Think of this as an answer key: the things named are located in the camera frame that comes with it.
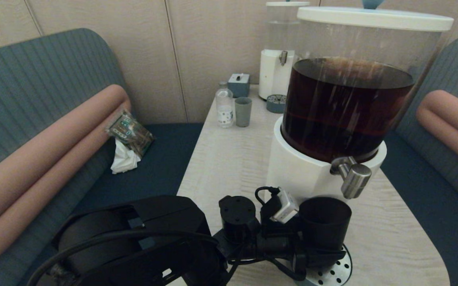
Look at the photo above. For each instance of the grey-blue cup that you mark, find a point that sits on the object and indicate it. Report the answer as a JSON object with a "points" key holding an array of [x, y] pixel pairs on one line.
{"points": [[243, 112]]}

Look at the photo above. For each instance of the small white dispenser lid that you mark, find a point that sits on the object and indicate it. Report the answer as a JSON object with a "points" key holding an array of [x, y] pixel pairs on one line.
{"points": [[288, 4]]}

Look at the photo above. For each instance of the small white clear dispenser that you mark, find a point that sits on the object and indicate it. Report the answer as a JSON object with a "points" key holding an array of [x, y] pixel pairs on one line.
{"points": [[270, 74]]}

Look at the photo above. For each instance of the clear plastic bottle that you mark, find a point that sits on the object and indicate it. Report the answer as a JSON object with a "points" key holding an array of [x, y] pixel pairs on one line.
{"points": [[224, 106]]}

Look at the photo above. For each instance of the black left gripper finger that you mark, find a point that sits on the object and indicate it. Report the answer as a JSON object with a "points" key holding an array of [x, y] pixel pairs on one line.
{"points": [[324, 257]]}

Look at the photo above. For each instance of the grey-blue square box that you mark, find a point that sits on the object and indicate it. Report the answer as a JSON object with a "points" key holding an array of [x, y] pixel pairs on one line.
{"points": [[239, 86]]}

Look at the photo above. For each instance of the green snack packet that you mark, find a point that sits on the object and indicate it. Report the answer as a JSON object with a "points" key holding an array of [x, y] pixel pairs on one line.
{"points": [[130, 132]]}

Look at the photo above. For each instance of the large white dispenser lid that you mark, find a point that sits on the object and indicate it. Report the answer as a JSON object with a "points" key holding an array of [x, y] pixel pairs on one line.
{"points": [[372, 19]]}

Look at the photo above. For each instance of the dark brown plastic cup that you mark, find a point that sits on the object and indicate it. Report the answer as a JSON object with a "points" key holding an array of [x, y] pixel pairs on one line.
{"points": [[324, 230]]}

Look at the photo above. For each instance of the round metal drip tray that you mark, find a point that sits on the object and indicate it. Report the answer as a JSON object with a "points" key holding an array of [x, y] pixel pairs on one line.
{"points": [[336, 274]]}

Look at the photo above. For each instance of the crumpled white tissue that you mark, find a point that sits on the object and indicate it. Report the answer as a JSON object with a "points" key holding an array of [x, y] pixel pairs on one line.
{"points": [[125, 160]]}

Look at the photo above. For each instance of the large metal dispenser tap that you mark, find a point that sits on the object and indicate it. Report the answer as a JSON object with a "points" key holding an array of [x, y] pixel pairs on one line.
{"points": [[355, 179]]}

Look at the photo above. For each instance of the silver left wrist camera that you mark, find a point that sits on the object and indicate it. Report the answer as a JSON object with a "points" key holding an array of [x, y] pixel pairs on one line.
{"points": [[285, 206]]}

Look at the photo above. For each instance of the large dispenser with dark tea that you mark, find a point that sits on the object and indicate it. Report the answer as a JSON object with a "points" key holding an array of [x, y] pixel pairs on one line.
{"points": [[304, 171]]}

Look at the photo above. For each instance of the small metal dispenser tap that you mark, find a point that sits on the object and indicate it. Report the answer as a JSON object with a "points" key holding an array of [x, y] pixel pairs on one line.
{"points": [[283, 58]]}

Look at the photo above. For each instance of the small blue perforated drip tray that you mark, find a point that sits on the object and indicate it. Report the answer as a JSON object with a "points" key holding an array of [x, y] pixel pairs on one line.
{"points": [[276, 103]]}

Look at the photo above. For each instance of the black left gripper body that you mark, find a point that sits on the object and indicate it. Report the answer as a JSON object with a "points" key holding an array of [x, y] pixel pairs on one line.
{"points": [[278, 240]]}

